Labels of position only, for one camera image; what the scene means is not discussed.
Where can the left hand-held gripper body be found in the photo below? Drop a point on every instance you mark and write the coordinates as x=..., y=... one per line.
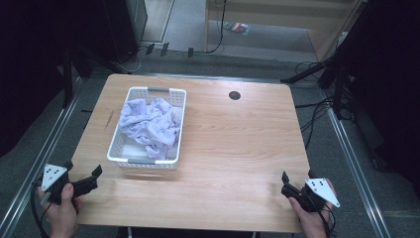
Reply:
x=54, y=177

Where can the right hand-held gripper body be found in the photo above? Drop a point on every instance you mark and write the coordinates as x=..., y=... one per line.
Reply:
x=313, y=195

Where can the white plastic basket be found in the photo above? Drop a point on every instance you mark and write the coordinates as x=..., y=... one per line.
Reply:
x=145, y=161

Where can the lavender cloth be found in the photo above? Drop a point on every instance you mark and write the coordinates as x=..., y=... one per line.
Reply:
x=153, y=124

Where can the person's left hand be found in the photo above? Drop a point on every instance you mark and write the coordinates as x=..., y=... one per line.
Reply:
x=62, y=214

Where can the black metal stand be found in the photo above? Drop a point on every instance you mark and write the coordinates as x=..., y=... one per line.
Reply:
x=336, y=66
x=67, y=79

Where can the black round table grommet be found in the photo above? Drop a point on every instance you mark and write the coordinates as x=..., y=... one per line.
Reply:
x=234, y=95

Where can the black cabinet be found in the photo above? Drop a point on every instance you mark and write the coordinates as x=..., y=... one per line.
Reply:
x=127, y=26

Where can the colourful packet on floor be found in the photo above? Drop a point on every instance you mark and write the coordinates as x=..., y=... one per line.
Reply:
x=237, y=27

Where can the light wooden shelf unit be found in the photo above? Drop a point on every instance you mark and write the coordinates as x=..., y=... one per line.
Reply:
x=280, y=13

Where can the metal floor rail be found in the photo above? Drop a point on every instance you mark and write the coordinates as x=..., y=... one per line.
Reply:
x=358, y=172
x=36, y=165

